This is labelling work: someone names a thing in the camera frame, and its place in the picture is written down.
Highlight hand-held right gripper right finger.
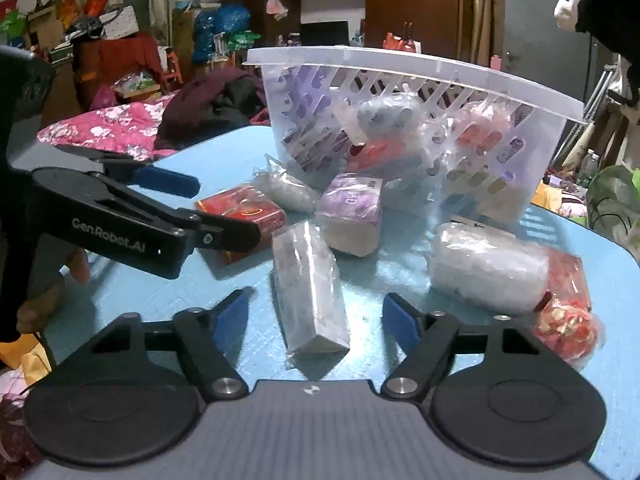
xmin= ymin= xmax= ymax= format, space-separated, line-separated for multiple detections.
xmin=380 ymin=291 xmax=582 ymax=402

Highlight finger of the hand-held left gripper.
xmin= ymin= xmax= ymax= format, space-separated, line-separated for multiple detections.
xmin=54 ymin=145 xmax=202 ymax=199
xmin=171 ymin=209 xmax=262 ymax=254

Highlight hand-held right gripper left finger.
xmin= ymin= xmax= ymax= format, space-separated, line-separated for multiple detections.
xmin=59 ymin=287 xmax=252 ymax=402

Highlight red box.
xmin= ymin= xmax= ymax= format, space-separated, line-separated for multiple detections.
xmin=194 ymin=185 xmax=288 ymax=266

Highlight grey bundle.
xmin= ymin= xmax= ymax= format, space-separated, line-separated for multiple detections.
xmin=251 ymin=159 xmax=322 ymax=214

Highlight clear silver box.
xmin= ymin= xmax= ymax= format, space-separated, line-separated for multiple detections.
xmin=271 ymin=220 xmax=352 ymax=368

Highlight large white roll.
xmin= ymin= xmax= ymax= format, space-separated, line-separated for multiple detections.
xmin=426 ymin=221 xmax=551 ymax=314

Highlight purple tissue pack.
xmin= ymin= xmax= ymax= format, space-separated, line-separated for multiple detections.
xmin=314 ymin=173 xmax=384 ymax=257

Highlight large purple white box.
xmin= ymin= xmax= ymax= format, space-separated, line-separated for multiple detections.
xmin=279 ymin=66 xmax=347 ymax=162

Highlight red packet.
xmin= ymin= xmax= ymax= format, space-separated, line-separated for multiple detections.
xmin=381 ymin=31 xmax=422 ymax=54
xmin=531 ymin=249 xmax=607 ymax=372

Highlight white plastic basket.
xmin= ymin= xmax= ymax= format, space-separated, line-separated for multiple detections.
xmin=241 ymin=45 xmax=587 ymax=227

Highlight dark navy packet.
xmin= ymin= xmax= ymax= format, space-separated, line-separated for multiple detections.
xmin=359 ymin=94 xmax=427 ymax=137

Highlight person's left hand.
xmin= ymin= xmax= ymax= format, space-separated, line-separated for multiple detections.
xmin=16 ymin=249 xmax=92 ymax=335

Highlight pink floral blanket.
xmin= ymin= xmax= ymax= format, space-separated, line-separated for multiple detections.
xmin=36 ymin=91 xmax=182 ymax=162

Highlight dark maroon clothing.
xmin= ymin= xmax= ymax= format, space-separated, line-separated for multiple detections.
xmin=154 ymin=66 xmax=269 ymax=152

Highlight red plastic stool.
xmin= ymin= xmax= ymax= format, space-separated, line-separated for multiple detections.
xmin=161 ymin=49 xmax=184 ymax=84

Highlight red cloth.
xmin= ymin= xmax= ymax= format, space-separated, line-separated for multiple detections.
xmin=74 ymin=33 xmax=164 ymax=112

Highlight blue plastic bags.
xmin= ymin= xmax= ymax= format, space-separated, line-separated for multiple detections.
xmin=191 ymin=3 xmax=252 ymax=64

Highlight white gift box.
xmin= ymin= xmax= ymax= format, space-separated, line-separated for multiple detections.
xmin=99 ymin=5 xmax=141 ymax=41

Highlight black monitor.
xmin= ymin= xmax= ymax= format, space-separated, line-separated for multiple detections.
xmin=299 ymin=20 xmax=350 ymax=48

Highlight purple floral cloth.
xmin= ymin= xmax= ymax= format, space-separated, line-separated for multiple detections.
xmin=0 ymin=389 xmax=44 ymax=477

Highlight green and white tote bag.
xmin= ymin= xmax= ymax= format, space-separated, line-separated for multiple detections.
xmin=584 ymin=164 xmax=640 ymax=247

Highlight metal crutches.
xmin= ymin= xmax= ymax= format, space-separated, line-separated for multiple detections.
xmin=564 ymin=56 xmax=622 ymax=162

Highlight brown wooden wardrobe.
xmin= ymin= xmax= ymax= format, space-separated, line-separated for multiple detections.
xmin=221 ymin=0 xmax=469 ymax=57

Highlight grey door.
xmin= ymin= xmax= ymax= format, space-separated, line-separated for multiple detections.
xmin=501 ymin=0 xmax=602 ymax=107

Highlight white and black hanging jacket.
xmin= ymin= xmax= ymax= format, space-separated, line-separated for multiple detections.
xmin=553 ymin=0 xmax=640 ymax=107

